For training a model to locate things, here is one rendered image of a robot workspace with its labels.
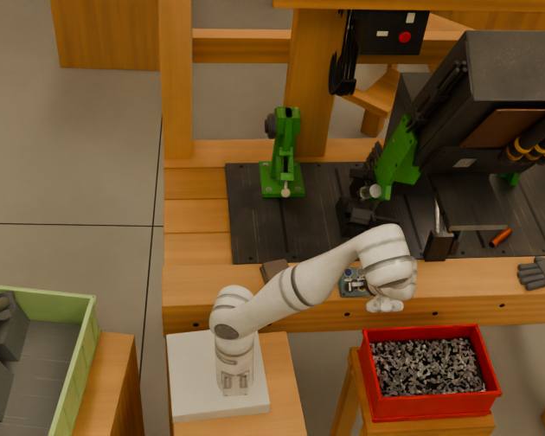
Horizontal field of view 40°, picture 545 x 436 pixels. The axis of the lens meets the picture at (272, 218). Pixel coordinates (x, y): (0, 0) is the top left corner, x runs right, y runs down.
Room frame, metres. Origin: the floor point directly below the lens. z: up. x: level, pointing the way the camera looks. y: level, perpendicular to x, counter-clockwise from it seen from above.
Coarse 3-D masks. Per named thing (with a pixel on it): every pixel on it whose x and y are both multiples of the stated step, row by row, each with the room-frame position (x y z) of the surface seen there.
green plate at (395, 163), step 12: (396, 132) 1.64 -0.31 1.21; (396, 144) 1.61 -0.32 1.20; (408, 144) 1.55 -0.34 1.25; (384, 156) 1.63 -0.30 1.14; (396, 156) 1.57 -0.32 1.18; (408, 156) 1.54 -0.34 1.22; (384, 168) 1.59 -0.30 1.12; (396, 168) 1.54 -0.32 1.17; (408, 168) 1.56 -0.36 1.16; (384, 180) 1.56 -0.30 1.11; (396, 180) 1.55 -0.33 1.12; (408, 180) 1.56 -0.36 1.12
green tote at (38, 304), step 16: (0, 288) 1.16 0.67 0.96; (16, 288) 1.16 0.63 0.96; (32, 304) 1.16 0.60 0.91; (48, 304) 1.16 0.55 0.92; (64, 304) 1.16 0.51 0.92; (80, 304) 1.16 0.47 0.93; (48, 320) 1.16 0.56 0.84; (64, 320) 1.16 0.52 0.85; (80, 320) 1.16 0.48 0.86; (96, 320) 1.15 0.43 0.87; (80, 336) 1.04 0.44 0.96; (96, 336) 1.14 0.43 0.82; (80, 352) 1.02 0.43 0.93; (80, 368) 1.00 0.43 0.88; (64, 384) 0.90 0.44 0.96; (80, 384) 0.98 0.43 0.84; (64, 400) 0.86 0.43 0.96; (80, 400) 0.95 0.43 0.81; (64, 416) 0.85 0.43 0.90; (64, 432) 0.83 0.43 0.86
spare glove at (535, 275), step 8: (536, 256) 1.51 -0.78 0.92; (520, 264) 1.47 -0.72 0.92; (528, 264) 1.47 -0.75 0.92; (536, 264) 1.47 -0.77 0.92; (544, 264) 1.47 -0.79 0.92; (520, 272) 1.43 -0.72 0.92; (528, 272) 1.44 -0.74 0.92; (536, 272) 1.44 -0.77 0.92; (544, 272) 1.44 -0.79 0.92; (520, 280) 1.41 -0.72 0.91; (528, 280) 1.41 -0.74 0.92; (536, 280) 1.42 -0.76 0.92; (544, 280) 1.41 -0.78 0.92; (528, 288) 1.38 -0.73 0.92; (536, 288) 1.39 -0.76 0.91
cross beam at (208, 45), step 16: (192, 32) 1.93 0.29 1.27; (208, 32) 1.94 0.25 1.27; (224, 32) 1.95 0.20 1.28; (240, 32) 1.96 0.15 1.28; (256, 32) 1.96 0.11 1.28; (272, 32) 1.97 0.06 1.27; (288, 32) 1.98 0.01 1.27; (432, 32) 2.07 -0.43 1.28; (448, 32) 2.08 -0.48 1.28; (192, 48) 1.92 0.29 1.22; (208, 48) 1.91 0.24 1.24; (224, 48) 1.92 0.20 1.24; (240, 48) 1.93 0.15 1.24; (256, 48) 1.93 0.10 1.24; (272, 48) 1.94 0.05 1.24; (288, 48) 1.95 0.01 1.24; (432, 48) 2.03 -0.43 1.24; (448, 48) 2.04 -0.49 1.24
